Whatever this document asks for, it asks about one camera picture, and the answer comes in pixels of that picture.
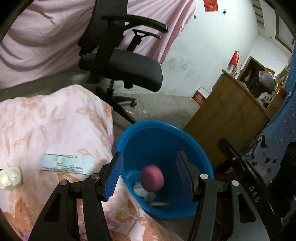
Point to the floral pink quilt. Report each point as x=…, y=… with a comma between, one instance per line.
x=71, y=121

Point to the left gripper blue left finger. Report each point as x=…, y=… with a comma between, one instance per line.
x=58, y=219

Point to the red diamond wall decoration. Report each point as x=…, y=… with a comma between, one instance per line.
x=210, y=5

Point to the pink hanging sheet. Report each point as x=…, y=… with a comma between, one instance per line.
x=43, y=39

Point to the blue plastic basin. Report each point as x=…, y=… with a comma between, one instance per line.
x=153, y=142

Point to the red hanging wall ornament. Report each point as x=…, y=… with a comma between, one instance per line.
x=235, y=58

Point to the blue starry curtain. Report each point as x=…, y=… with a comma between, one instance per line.
x=268, y=150

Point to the wooden cabinet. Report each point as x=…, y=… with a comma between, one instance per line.
x=231, y=112

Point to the pale green paper slip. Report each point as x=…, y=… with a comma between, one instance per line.
x=75, y=164

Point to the black office chair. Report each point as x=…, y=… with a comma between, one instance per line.
x=107, y=51

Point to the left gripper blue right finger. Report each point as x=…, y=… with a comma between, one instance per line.
x=246, y=225

